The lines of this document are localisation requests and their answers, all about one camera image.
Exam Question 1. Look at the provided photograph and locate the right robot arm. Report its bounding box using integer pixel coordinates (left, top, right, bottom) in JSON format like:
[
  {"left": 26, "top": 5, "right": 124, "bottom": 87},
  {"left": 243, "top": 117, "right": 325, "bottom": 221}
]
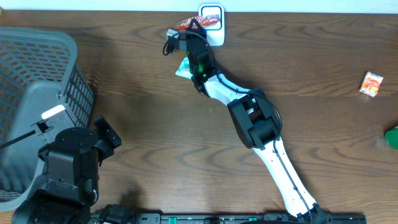
[{"left": 181, "top": 18, "right": 327, "bottom": 223}]

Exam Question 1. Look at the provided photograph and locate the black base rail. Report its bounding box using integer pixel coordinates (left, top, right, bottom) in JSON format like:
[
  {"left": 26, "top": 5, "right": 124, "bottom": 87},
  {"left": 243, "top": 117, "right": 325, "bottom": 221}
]
[{"left": 90, "top": 212, "right": 368, "bottom": 224}]

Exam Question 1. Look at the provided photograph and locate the red chocolate bar wrapper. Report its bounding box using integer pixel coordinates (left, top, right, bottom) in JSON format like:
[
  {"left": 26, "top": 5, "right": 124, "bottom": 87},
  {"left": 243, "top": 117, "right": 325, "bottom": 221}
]
[{"left": 172, "top": 15, "right": 221, "bottom": 31}]

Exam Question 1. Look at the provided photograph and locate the orange snack sachet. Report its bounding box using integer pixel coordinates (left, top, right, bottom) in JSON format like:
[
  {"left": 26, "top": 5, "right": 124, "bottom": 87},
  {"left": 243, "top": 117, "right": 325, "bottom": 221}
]
[{"left": 359, "top": 72, "right": 384, "bottom": 97}]

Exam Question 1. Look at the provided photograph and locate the teal snack packet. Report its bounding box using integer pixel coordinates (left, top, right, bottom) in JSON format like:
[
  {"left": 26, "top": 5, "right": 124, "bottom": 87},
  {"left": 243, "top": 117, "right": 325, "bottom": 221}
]
[{"left": 175, "top": 57, "right": 193, "bottom": 79}]

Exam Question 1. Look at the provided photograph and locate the white barcode scanner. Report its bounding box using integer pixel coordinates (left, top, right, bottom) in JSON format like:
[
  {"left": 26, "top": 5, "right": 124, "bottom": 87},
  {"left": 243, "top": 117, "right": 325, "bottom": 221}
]
[{"left": 198, "top": 3, "right": 225, "bottom": 46}]

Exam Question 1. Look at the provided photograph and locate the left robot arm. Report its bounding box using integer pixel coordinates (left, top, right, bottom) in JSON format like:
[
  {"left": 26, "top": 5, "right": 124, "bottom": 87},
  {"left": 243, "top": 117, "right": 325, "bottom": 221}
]
[{"left": 12, "top": 116, "right": 136, "bottom": 224}]

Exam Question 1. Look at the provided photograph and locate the green lid jar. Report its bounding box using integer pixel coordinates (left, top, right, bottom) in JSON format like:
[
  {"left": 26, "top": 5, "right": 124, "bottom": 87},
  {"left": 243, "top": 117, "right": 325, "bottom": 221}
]
[{"left": 384, "top": 126, "right": 398, "bottom": 149}]

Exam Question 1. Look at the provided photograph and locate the grey plastic shopping basket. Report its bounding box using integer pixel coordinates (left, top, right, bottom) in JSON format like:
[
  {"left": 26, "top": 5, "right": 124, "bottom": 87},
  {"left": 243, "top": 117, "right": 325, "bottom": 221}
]
[{"left": 1, "top": 27, "right": 95, "bottom": 212}]

